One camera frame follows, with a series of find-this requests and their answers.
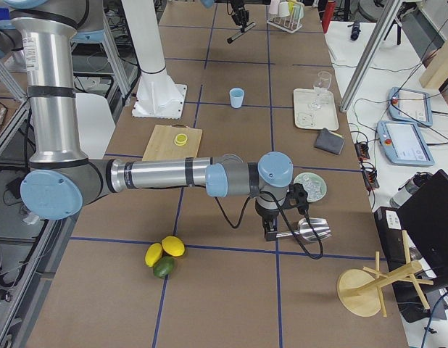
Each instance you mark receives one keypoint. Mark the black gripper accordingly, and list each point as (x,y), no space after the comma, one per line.
(266,216)
(241,15)

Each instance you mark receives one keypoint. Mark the steel muddler black tip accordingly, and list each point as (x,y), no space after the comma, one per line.
(240,33)

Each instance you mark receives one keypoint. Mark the blue plastic cup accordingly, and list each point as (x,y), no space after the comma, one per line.
(236,96)

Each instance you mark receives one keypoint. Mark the whole yellow lemon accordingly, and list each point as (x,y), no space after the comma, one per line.
(173,246)
(153,254)

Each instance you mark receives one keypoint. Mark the steel ice scoop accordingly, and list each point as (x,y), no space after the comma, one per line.
(303,229)

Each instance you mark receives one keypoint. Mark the green bowl of ice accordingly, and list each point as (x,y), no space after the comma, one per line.
(313,184)

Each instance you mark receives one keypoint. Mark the clear wine glass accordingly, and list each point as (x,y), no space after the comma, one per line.
(320,86)

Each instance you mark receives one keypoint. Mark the grey folded cloth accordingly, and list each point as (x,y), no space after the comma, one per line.
(329,141)

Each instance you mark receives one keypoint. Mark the cream bear tray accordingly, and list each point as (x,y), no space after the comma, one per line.
(314,119)

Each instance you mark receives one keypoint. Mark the green lime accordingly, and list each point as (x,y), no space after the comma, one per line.
(164,267)

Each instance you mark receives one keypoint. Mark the black power strip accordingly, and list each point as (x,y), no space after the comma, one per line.
(369,171)

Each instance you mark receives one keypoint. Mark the bamboo cutting board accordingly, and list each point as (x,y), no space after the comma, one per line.
(161,143)

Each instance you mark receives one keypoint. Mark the lower teach pendant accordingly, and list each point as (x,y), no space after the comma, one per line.
(403,144)

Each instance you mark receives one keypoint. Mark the teach pendant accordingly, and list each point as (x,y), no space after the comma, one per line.
(410,105)
(403,144)

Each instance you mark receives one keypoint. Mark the black monitor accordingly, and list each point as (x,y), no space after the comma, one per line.
(424,216)

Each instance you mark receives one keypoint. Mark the upper teach pendant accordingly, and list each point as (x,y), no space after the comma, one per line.
(410,105)

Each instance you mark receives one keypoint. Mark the white wire dish rack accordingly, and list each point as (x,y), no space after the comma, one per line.
(286,15)

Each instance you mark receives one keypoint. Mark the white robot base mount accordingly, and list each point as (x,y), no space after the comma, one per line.
(157,95)

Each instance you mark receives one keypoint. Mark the aluminium frame post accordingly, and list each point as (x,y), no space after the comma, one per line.
(384,22)

